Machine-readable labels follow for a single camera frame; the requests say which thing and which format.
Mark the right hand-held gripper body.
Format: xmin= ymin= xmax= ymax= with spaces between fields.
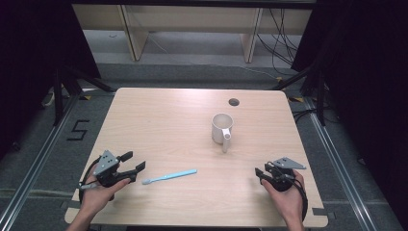
xmin=264 ymin=156 xmax=308 ymax=193

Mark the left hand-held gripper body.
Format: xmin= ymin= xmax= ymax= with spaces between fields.
xmin=92 ymin=149 xmax=138 ymax=189

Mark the light blue toothbrush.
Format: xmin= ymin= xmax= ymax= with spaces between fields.
xmin=141 ymin=168 xmax=198 ymax=186

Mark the white cup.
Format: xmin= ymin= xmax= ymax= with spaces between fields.
xmin=211 ymin=112 xmax=235 ymax=154

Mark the person's right hand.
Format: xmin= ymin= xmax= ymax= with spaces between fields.
xmin=260 ymin=169 xmax=306 ymax=223

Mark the person's left hand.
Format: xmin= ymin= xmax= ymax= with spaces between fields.
xmin=78 ymin=167 xmax=132 ymax=219

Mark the black metal stand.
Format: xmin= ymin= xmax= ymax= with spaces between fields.
xmin=51 ymin=63 xmax=117 ymax=127
xmin=271 ymin=63 xmax=327 ymax=127

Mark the black curtain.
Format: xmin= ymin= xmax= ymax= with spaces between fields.
xmin=0 ymin=0 xmax=102 ymax=162
xmin=290 ymin=0 xmax=408 ymax=225

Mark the beige wooden furniture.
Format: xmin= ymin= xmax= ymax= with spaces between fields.
xmin=71 ymin=3 xmax=314 ymax=64

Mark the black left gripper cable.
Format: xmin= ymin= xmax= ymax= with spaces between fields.
xmin=77 ymin=156 xmax=103 ymax=204

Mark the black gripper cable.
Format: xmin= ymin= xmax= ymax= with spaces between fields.
xmin=77 ymin=156 xmax=103 ymax=204
xmin=288 ymin=172 xmax=310 ymax=223

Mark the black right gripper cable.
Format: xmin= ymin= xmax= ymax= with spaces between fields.
xmin=288 ymin=172 xmax=310 ymax=223

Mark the aluminium floor rail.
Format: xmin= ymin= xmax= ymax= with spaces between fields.
xmin=302 ymin=95 xmax=380 ymax=231
xmin=0 ymin=91 xmax=82 ymax=231

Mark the bundle of black cables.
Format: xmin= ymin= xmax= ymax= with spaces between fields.
xmin=255 ymin=7 xmax=303 ymax=77

